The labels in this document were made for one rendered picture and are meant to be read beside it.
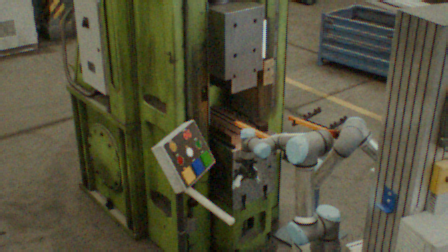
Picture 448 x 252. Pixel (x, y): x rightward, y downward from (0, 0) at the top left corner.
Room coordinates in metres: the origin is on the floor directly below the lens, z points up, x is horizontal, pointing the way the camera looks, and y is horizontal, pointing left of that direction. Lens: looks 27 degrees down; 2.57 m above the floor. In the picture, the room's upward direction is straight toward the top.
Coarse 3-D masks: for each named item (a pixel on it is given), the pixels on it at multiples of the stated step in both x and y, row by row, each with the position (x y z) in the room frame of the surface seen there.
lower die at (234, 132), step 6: (216, 108) 3.41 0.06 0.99; (210, 114) 3.32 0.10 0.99; (216, 114) 3.30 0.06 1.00; (228, 114) 3.32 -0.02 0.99; (216, 120) 3.23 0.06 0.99; (222, 120) 3.23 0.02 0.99; (228, 120) 3.20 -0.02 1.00; (240, 120) 3.22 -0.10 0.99; (210, 126) 3.19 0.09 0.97; (216, 126) 3.16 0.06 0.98; (222, 126) 3.16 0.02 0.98; (228, 126) 3.14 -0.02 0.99; (234, 126) 3.14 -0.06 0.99; (252, 126) 3.14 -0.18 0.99; (216, 132) 3.14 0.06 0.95; (222, 132) 3.09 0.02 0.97; (228, 132) 3.08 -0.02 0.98; (234, 132) 3.07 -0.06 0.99; (240, 132) 3.07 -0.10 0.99; (228, 138) 3.04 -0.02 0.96; (234, 138) 3.03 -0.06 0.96; (240, 138) 3.07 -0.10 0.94; (234, 144) 3.03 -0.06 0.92
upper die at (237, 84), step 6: (252, 72) 3.13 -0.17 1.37; (210, 78) 3.18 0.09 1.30; (216, 78) 3.13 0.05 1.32; (234, 78) 3.03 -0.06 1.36; (240, 78) 3.06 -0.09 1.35; (246, 78) 3.09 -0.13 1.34; (252, 78) 3.12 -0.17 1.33; (216, 84) 3.13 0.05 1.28; (222, 84) 3.09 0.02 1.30; (228, 84) 3.04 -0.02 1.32; (234, 84) 3.03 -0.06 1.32; (240, 84) 3.06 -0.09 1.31; (246, 84) 3.09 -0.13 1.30; (252, 84) 3.12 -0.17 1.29; (228, 90) 3.04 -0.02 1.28; (234, 90) 3.03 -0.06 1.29; (240, 90) 3.06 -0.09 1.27
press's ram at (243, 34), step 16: (240, 0) 3.29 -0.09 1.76; (224, 16) 2.99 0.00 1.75; (240, 16) 3.06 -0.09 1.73; (256, 16) 3.13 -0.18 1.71; (224, 32) 2.99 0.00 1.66; (240, 32) 3.06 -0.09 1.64; (256, 32) 3.14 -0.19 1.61; (224, 48) 2.99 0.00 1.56; (240, 48) 3.06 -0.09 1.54; (256, 48) 3.14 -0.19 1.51; (224, 64) 2.99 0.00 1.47; (240, 64) 3.06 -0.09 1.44; (256, 64) 3.14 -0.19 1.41; (224, 80) 2.99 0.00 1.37
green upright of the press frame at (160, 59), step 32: (160, 0) 3.14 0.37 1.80; (192, 0) 3.02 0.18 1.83; (160, 32) 3.14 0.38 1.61; (192, 32) 3.02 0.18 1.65; (160, 64) 3.15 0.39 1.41; (192, 64) 3.01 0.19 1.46; (160, 96) 3.16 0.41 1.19; (192, 96) 3.01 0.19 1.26; (160, 128) 3.07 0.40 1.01; (160, 192) 3.22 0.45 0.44; (160, 224) 3.13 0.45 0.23
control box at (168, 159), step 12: (192, 120) 2.80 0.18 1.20; (180, 132) 2.67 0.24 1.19; (192, 132) 2.74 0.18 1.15; (168, 144) 2.54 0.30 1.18; (180, 144) 2.61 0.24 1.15; (192, 144) 2.68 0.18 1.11; (204, 144) 2.76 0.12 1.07; (156, 156) 2.52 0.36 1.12; (168, 156) 2.49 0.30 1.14; (192, 156) 2.63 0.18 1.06; (168, 168) 2.49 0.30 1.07; (180, 168) 2.51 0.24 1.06; (192, 168) 2.57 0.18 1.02; (204, 168) 2.65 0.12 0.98; (180, 180) 2.46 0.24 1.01
